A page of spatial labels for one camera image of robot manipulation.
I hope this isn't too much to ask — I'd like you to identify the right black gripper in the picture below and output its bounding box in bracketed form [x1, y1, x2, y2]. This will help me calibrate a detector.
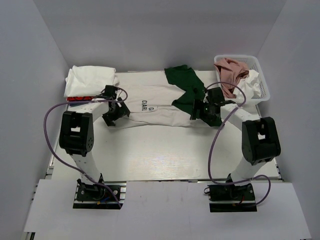
[190, 98, 218, 122]

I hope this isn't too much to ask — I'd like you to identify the white green Charlie Brown t-shirt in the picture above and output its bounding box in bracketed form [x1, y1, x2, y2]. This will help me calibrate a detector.
[115, 70, 222, 129]

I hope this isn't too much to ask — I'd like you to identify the pink t-shirt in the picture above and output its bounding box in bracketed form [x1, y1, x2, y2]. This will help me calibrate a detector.
[214, 57, 249, 99]

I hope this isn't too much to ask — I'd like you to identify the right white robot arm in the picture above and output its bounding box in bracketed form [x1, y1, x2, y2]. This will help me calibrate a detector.
[190, 87, 281, 203]

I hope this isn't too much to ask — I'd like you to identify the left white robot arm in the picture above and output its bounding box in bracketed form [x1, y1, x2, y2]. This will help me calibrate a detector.
[59, 85, 130, 200]

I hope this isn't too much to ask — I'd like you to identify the folded blue t-shirt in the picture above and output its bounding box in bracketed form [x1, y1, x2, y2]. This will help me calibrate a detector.
[69, 101, 87, 107]

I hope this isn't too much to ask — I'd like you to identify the folded red t-shirt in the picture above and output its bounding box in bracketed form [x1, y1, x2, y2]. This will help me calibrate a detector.
[66, 96, 95, 102]

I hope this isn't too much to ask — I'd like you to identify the folded white t-shirt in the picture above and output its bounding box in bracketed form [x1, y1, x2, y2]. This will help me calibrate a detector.
[64, 65, 120, 98]

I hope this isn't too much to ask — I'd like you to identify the white plastic laundry basket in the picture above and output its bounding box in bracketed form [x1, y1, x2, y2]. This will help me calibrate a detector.
[214, 54, 270, 105]

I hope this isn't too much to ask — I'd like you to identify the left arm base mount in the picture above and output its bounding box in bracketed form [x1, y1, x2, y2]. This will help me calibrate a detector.
[73, 179, 127, 210]

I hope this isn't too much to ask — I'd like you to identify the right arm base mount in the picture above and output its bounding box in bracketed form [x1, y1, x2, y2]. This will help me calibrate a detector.
[203, 183, 257, 213]

